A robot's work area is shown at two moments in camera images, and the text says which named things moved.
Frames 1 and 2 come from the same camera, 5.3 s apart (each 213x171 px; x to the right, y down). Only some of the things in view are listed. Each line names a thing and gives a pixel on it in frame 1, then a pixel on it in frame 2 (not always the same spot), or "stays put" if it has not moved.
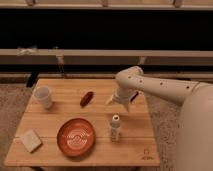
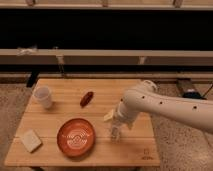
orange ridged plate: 76,137 stays put
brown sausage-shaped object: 86,99 stays put
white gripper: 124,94 to 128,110
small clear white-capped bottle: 115,126 stays put
